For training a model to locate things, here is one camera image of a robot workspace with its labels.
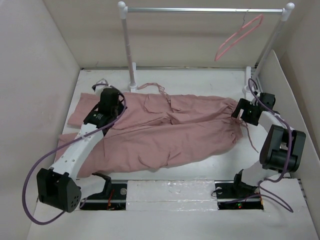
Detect aluminium side rail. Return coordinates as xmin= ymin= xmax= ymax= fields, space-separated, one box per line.
xmin=251 ymin=67 xmax=265 ymax=93

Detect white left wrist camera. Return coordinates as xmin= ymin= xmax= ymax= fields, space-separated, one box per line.
xmin=91 ymin=78 xmax=110 ymax=96

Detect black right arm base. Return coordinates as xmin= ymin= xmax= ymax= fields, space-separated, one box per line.
xmin=211 ymin=180 xmax=264 ymax=211

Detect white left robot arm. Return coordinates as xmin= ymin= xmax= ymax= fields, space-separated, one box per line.
xmin=36 ymin=85 xmax=126 ymax=213

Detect pink trousers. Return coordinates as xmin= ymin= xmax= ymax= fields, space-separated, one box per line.
xmin=53 ymin=83 xmax=260 ymax=180

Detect white clothes rack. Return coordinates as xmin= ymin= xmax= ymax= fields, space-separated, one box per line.
xmin=117 ymin=1 xmax=295 ymax=94

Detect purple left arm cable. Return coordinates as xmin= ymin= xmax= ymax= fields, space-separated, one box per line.
xmin=21 ymin=83 xmax=127 ymax=225

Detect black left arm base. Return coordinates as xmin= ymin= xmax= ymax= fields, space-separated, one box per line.
xmin=79 ymin=180 xmax=128 ymax=211

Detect pink clothes hanger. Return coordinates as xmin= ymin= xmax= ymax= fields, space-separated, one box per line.
xmin=214 ymin=10 xmax=264 ymax=62

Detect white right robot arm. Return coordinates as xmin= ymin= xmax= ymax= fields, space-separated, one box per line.
xmin=231 ymin=91 xmax=306 ymax=198

